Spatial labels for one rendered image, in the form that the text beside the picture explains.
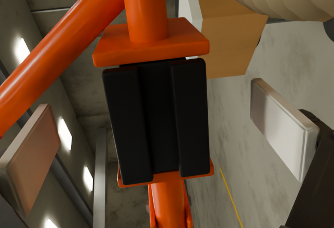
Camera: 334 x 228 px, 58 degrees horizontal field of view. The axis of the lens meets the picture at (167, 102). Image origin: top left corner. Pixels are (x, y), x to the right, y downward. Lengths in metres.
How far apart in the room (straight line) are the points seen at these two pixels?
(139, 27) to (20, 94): 0.09
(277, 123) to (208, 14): 1.42
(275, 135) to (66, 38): 0.13
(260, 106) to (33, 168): 0.13
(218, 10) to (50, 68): 1.44
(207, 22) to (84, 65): 10.72
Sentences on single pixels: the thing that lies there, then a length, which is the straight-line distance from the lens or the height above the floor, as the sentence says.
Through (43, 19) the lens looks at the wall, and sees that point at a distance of 11.12.
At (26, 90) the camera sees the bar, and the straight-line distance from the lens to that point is 0.20.
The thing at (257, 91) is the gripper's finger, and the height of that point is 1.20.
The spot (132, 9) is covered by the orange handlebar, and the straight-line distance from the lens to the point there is 0.16.
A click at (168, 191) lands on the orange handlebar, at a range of 0.21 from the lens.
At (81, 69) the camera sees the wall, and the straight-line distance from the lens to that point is 12.31.
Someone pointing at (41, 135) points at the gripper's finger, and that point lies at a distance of 0.18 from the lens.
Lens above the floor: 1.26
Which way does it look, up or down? 3 degrees down
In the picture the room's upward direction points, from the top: 97 degrees counter-clockwise
